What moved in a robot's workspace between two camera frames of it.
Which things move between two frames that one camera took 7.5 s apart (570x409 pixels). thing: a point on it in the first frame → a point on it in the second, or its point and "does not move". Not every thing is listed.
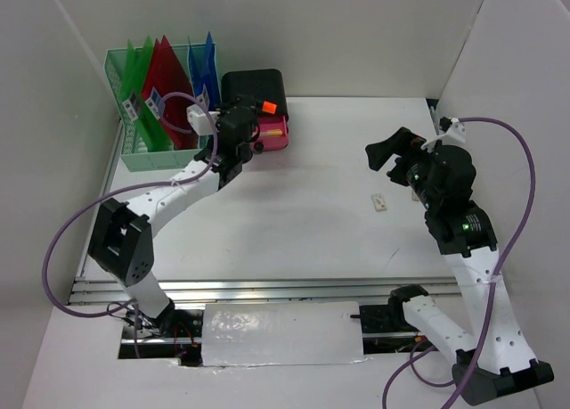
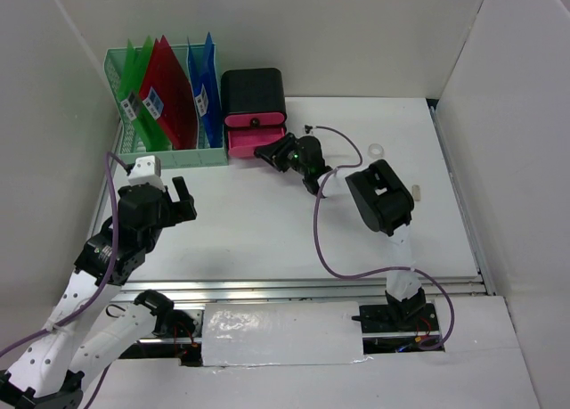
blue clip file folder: (204, 71) does not move
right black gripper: (401, 142) → (275, 152)
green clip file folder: (134, 72) does not move
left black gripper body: (223, 110) → (172, 212)
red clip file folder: (168, 87) does not move
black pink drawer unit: (268, 87) does not move
